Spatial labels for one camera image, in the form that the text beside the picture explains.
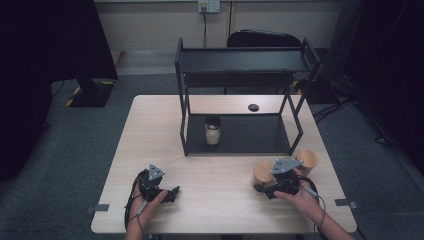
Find wooden-lid jar with dark contents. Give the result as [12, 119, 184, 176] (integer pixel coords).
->
[295, 148, 319, 176]

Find white wall socket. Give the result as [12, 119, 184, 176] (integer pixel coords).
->
[197, 0, 221, 14]

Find black stand base yellow stripes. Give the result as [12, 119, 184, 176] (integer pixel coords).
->
[64, 78, 116, 108]

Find black metal two-tier shelf rack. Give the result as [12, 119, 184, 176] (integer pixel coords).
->
[174, 37, 323, 157]

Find dark curtain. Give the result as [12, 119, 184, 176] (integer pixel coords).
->
[319, 0, 424, 168]
[0, 0, 120, 184]

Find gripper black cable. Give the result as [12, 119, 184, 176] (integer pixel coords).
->
[123, 169, 150, 240]
[297, 174, 328, 235]

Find person's left hand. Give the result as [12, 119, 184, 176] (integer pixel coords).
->
[127, 182, 170, 232]

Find person's right hand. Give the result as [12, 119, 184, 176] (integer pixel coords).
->
[273, 167, 326, 222]

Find black chair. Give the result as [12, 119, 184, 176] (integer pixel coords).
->
[226, 29, 303, 48]

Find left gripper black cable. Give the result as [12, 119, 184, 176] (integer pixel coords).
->
[123, 169, 150, 240]

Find wooden-lid jar with light contents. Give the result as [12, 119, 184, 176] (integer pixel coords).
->
[252, 161, 278, 188]

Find grey table edge bracket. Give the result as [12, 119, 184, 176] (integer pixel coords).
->
[334, 198, 358, 210]
[84, 203, 110, 215]

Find black power cable on wall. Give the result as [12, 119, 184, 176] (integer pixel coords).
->
[201, 6, 209, 49]

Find black floor cables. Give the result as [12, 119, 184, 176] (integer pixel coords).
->
[311, 94, 389, 145]

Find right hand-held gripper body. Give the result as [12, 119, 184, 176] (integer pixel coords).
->
[271, 158, 305, 198]

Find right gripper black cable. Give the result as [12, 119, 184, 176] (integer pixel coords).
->
[297, 174, 328, 235]

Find glass jar with black lid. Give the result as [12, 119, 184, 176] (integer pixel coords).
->
[204, 115, 222, 146]

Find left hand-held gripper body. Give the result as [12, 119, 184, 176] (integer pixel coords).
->
[137, 163, 166, 203]

